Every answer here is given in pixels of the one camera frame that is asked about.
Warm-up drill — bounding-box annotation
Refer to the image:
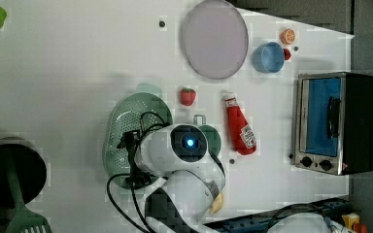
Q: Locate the green slotted spatula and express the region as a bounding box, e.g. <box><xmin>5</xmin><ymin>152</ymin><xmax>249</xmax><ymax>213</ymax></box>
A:
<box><xmin>5</xmin><ymin>155</ymin><xmax>52</xmax><ymax>233</ymax></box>

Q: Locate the peeled banana toy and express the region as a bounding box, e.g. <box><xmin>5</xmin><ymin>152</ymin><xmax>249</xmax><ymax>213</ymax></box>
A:
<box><xmin>209</xmin><ymin>192</ymin><xmax>223</xmax><ymax>215</ymax></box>

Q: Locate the green metal pot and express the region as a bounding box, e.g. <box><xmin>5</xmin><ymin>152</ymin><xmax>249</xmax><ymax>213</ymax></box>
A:
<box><xmin>193</xmin><ymin>115</ymin><xmax>221</xmax><ymax>156</ymax></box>

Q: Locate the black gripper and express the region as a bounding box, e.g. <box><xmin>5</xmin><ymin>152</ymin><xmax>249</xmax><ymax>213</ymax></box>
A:
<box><xmin>117</xmin><ymin>130</ymin><xmax>153</xmax><ymax>189</ymax></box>

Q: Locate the blue plastic cup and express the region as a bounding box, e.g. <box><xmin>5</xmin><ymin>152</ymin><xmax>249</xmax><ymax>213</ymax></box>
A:
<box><xmin>252</xmin><ymin>42</ymin><xmax>285</xmax><ymax>73</ymax></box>

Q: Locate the lavender round plate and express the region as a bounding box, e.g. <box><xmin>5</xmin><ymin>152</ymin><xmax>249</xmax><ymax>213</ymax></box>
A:
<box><xmin>181</xmin><ymin>0</ymin><xmax>249</xmax><ymax>80</ymax></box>

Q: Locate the small red strawberry toy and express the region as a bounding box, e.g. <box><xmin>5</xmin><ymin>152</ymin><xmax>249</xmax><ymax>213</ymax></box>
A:
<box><xmin>283</xmin><ymin>49</ymin><xmax>291</xmax><ymax>60</ymax></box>

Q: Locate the yellow and red object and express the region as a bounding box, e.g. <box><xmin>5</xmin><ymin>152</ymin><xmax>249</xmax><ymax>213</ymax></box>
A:
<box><xmin>342</xmin><ymin>213</ymin><xmax>368</xmax><ymax>233</ymax></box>

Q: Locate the orange slice toy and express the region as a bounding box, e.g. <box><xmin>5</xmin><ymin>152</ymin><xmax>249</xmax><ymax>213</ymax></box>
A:
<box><xmin>280</xmin><ymin>28</ymin><xmax>296</xmax><ymax>45</ymax></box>

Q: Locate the red ketchup bottle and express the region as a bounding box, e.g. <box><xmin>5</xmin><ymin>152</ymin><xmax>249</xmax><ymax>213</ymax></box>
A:
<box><xmin>224</xmin><ymin>93</ymin><xmax>256</xmax><ymax>155</ymax></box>

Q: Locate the black utensil holder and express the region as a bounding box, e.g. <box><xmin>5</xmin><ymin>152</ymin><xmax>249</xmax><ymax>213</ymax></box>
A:
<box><xmin>0</xmin><ymin>136</ymin><xmax>48</xmax><ymax>210</ymax></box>

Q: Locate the silver toaster oven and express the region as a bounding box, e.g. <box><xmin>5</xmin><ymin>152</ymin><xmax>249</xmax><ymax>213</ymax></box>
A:
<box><xmin>294</xmin><ymin>72</ymin><xmax>373</xmax><ymax>176</ymax></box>

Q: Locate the blue table frame rail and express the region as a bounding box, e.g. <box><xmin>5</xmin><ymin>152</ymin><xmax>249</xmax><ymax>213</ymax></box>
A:
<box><xmin>205</xmin><ymin>198</ymin><xmax>352</xmax><ymax>233</ymax></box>

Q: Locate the green plastic strainer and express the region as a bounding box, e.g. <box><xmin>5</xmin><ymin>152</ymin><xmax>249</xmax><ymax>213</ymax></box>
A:
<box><xmin>103</xmin><ymin>83</ymin><xmax>173</xmax><ymax>189</ymax></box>

